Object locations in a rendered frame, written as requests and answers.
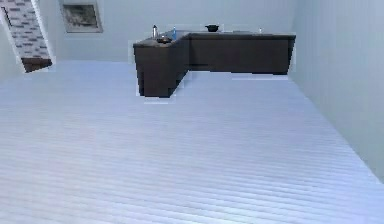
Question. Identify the blue spray bottle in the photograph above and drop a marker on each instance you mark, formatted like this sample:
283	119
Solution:
174	32

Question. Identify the framed grey wall picture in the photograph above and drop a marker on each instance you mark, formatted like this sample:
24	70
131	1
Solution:
81	17

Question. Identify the dark brown kitchen counter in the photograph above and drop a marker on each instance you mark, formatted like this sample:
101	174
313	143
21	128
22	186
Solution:
213	53

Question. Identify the black pot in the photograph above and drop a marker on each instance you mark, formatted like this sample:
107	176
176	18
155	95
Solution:
212	28

